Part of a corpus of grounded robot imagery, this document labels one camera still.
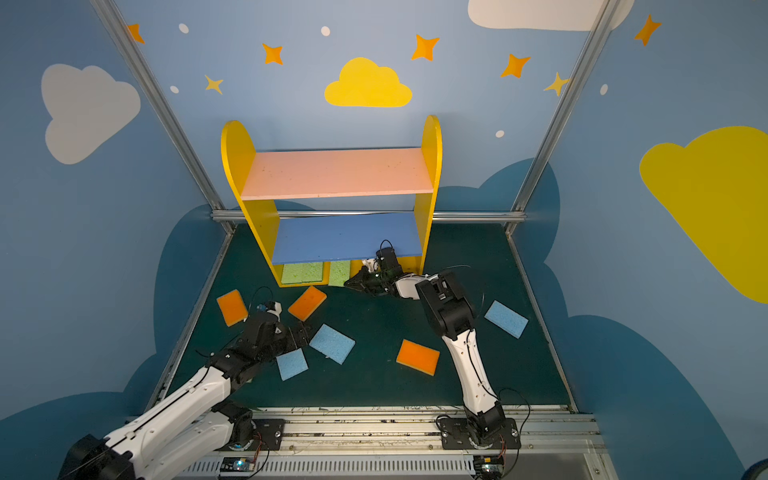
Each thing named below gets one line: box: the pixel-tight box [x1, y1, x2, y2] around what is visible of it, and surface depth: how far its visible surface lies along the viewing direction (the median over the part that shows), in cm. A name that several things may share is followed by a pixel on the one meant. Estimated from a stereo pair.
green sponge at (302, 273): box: [281, 262, 324, 284], surface depth 106 cm
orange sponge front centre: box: [396, 339, 440, 376], surface depth 89 cm
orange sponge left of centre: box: [288, 286, 327, 322], surface depth 100 cm
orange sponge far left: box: [216, 289, 249, 327], surface depth 99 cm
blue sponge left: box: [276, 348, 309, 381], surface depth 86 cm
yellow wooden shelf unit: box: [221, 115, 442, 287], surface depth 86 cm
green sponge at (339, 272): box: [328, 260, 351, 287], surface depth 103 cm
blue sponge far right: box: [484, 300, 529, 339], surface depth 97 cm
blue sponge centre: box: [309, 324, 356, 365], surface depth 90 cm
